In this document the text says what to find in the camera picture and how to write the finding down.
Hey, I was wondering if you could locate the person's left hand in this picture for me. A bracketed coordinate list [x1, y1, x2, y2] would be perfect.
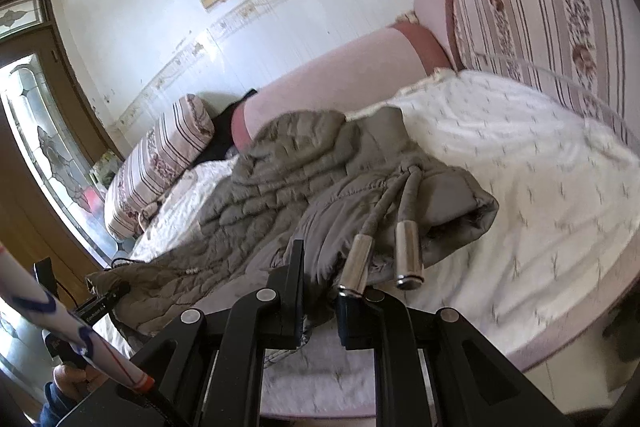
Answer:
[52, 363, 102, 404]

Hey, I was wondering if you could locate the white quilted bedspread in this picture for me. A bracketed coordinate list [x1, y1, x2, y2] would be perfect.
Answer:
[92, 69, 640, 418]

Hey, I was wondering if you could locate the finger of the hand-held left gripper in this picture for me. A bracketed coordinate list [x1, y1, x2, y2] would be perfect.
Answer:
[106, 283, 132, 308]

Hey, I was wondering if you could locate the white printed stick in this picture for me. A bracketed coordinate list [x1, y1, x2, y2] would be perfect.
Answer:
[0, 244, 193, 427]

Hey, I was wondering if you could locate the striped floral pillow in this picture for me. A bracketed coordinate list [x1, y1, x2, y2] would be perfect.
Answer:
[104, 93, 216, 242]

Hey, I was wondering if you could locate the dark cloth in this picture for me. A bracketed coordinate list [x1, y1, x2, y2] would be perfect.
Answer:
[192, 89, 260, 166]

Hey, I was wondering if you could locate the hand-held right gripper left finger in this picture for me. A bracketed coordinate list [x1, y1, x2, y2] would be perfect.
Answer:
[116, 238, 307, 427]

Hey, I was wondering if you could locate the person's left forearm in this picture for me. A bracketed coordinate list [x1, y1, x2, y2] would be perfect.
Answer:
[42, 381, 78, 427]

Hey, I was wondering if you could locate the striped floral backrest cushion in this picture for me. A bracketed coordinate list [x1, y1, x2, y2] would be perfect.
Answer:
[414, 0, 640, 138]

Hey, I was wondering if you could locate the wooden door with stained glass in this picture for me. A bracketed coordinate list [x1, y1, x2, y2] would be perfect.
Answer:
[0, 0, 126, 408]

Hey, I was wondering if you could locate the pale printed box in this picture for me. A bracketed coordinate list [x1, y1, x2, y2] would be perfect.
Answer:
[92, 149, 123, 188]

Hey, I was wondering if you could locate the olive hooded puffer jacket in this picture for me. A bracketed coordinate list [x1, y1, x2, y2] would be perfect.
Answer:
[86, 108, 501, 340]

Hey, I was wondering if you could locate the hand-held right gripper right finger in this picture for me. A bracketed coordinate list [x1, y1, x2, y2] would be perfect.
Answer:
[336, 287, 571, 427]

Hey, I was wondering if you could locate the black cable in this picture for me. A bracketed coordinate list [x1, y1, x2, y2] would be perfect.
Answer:
[109, 256, 153, 270]

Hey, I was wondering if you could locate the pink bolster cushion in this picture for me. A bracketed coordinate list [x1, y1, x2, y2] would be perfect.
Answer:
[234, 23, 453, 155]

